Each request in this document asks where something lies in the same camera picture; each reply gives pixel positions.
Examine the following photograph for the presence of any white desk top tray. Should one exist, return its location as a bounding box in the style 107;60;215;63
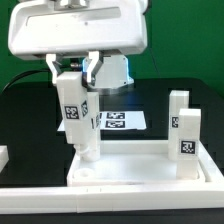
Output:
67;140;224;187

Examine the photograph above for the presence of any white block at left edge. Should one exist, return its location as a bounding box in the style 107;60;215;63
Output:
0;146;9;172

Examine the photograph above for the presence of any fiducial marker sheet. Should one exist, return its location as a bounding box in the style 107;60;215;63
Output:
57;111;148;132

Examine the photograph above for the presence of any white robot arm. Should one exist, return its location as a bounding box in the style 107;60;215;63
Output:
8;0;150;94

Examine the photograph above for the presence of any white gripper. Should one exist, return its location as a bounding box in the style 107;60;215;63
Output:
8;0;148;88

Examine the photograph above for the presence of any black cable bundle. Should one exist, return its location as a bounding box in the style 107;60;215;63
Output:
1;68;51;93

